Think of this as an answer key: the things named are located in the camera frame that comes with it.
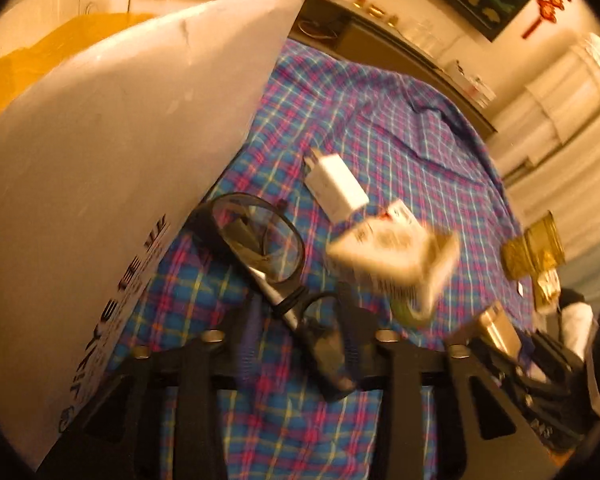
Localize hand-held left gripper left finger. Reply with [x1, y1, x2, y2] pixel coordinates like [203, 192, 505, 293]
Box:
[37, 290, 261, 480]

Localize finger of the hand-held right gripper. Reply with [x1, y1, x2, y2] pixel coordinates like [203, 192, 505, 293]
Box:
[517, 327, 587, 383]
[467, 337, 536, 413]

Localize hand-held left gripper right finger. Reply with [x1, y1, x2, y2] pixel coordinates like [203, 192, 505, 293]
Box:
[337, 285, 561, 480]

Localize gold metal tin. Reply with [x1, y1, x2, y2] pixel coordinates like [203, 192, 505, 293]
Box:
[460, 300, 523, 361]

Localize white small carton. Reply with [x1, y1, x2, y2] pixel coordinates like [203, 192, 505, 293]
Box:
[325, 220, 461, 311]

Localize black eyeglasses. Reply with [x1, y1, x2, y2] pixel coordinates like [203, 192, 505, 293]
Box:
[187, 192, 361, 403]

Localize white cardboard box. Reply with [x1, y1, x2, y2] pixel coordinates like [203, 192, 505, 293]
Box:
[0, 0, 308, 471]

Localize gold foil packet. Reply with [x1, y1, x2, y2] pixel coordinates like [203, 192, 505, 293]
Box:
[532, 265, 563, 316]

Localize gold glass jar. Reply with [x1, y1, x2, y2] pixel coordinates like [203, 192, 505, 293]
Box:
[500, 210, 566, 281]

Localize red and white small box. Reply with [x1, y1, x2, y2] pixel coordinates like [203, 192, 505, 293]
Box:
[377, 199, 418, 228]

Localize white plug charger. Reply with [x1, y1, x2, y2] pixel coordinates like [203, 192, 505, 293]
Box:
[302, 149, 371, 225]

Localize blue plaid shirt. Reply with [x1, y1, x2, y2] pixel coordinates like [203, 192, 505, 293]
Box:
[105, 37, 541, 480]

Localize white curtain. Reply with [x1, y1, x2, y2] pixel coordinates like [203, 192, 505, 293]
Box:
[490, 32, 600, 271]

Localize clear glass cups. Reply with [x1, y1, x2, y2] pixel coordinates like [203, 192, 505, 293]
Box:
[405, 17, 448, 53]

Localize yellow plastic liner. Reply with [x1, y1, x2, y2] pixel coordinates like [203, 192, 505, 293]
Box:
[0, 12, 156, 136]

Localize red knot decoration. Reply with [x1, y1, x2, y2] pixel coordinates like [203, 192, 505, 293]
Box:
[520, 0, 576, 41]

